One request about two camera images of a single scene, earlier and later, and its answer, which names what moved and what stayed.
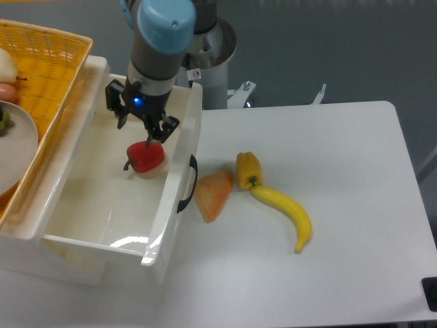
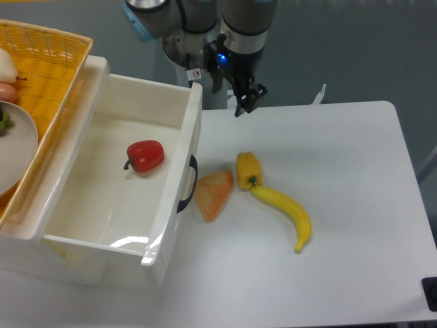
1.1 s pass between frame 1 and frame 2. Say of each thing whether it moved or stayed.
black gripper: moved
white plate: stayed
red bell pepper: stayed
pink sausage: stayed
